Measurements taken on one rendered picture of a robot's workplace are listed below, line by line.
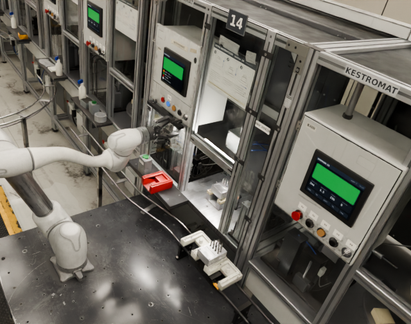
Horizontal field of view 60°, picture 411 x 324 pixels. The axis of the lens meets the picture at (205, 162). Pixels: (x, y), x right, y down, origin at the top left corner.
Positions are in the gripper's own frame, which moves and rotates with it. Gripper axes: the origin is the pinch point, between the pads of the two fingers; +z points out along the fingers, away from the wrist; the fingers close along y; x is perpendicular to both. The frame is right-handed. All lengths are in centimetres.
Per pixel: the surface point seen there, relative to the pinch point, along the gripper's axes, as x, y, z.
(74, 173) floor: 166, -120, 21
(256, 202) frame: -62, -17, 2
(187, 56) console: 1.7, 39.0, 5.7
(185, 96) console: -0.4, 17.4, 5.4
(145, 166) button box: 22.6, -35.5, -1.4
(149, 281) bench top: -29, -73, -35
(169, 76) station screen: 14.2, 24.9, 5.3
